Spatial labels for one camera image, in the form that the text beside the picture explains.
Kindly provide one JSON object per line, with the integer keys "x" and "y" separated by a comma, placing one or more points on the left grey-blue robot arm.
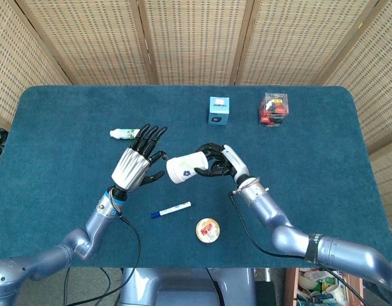
{"x": 97, "y": 223}

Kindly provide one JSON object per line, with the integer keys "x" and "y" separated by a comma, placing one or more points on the black box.
{"x": 265, "y": 293}

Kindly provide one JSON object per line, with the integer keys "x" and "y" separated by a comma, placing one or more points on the wooden storage crate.
{"x": 289, "y": 287}

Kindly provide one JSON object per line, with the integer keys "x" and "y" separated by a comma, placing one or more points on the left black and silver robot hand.
{"x": 130, "y": 169}

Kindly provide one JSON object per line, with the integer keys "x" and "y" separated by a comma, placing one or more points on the white cup blue flower print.
{"x": 192, "y": 162}

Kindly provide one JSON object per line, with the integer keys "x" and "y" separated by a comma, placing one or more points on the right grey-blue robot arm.
{"x": 265, "y": 204}

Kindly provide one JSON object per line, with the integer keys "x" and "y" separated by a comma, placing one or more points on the white marker blue cap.
{"x": 171, "y": 209}

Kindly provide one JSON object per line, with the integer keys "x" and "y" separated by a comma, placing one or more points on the grey-blue robot torso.
{"x": 183, "y": 283}

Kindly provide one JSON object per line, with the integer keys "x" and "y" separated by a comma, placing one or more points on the white bowl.
{"x": 305, "y": 280}

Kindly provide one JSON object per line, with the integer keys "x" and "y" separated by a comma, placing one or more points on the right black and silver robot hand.
{"x": 235, "y": 162}

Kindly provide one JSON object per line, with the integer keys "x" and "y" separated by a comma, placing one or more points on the round tin red label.
{"x": 208, "y": 230}

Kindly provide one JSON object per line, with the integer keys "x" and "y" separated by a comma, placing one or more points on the clear box red contents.
{"x": 273, "y": 110}

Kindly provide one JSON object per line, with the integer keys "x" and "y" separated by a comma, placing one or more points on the blue felt table cover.
{"x": 55, "y": 159}

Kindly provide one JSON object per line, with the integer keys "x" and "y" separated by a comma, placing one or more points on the light blue cardboard box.
{"x": 218, "y": 110}

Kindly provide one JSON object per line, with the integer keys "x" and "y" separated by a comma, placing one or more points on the white bottle green label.
{"x": 122, "y": 134}

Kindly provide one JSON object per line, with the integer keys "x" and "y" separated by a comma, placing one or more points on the woven bamboo folding screen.
{"x": 195, "y": 38}

